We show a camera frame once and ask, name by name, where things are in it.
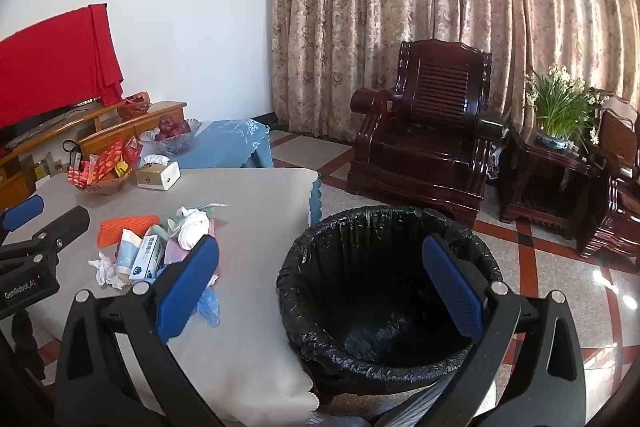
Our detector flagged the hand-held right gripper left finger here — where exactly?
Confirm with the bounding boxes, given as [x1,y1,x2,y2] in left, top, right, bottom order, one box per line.
[54,234,236,427]

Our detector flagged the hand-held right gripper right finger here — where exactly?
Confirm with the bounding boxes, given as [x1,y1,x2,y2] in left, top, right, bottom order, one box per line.
[421,233,587,427]

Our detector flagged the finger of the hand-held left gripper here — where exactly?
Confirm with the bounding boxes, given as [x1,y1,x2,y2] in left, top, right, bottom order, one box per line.
[0,195,45,233]
[30,206,92,258]

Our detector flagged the pink face mask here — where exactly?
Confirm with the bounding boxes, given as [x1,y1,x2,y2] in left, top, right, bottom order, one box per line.
[162,219,217,265]

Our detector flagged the orange mesh net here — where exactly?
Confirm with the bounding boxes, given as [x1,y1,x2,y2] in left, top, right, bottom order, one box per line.
[96,215,161,250]

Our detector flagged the black-lined trash bin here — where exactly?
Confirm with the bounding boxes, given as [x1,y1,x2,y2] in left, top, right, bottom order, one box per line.
[276,205,505,405]

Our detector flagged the clear blue plastic glove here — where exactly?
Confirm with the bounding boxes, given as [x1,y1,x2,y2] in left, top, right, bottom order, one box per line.
[192,274,221,330]

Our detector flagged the blue and white carton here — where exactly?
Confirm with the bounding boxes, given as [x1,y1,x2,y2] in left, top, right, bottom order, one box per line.
[128,234,168,283]

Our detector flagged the glass bowl of candy packets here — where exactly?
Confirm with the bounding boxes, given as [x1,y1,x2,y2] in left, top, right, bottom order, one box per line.
[67,136,143,196]

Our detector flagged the white crumpled cloth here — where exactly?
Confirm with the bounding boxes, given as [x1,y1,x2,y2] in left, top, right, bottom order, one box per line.
[176,206,211,252]

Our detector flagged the white crumpled tissue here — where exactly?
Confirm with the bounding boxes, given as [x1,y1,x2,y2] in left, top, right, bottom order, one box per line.
[88,251,132,290]

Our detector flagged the white and blue tube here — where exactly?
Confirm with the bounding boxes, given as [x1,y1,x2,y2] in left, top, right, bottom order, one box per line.
[116,228,158,280]

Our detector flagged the pale green wrapper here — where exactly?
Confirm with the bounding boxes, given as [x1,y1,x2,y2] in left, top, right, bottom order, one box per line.
[165,203,229,233]

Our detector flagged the cream tissue box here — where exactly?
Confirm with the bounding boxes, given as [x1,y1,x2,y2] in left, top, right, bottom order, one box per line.
[136,154,181,192]

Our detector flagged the glass fruit bowl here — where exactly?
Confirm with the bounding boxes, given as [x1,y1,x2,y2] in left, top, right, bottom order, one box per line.
[139,119,202,155]

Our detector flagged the dark wooden side table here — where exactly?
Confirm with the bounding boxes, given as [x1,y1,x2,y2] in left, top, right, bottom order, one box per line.
[500,127,601,240]

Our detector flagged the red woven basket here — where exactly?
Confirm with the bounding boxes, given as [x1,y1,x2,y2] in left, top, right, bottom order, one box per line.
[116,92,152,120]

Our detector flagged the blue tablecloth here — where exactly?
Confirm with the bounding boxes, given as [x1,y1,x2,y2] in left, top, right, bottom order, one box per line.
[172,119,274,170]

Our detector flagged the red cloth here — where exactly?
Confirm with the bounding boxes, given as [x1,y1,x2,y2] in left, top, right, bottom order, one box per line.
[0,3,124,130]

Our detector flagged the dark wooden cushioned armchair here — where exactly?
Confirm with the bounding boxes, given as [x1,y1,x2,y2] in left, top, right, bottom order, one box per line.
[577,94,640,268]

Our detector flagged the potted white flowers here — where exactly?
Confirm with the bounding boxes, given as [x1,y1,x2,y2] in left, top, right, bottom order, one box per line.
[525,66,608,152]

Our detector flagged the floral beige curtain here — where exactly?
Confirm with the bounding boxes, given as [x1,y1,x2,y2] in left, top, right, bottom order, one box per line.
[260,0,640,168]

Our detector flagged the black cable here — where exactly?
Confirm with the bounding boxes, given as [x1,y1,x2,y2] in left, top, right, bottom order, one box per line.
[62,139,83,168]

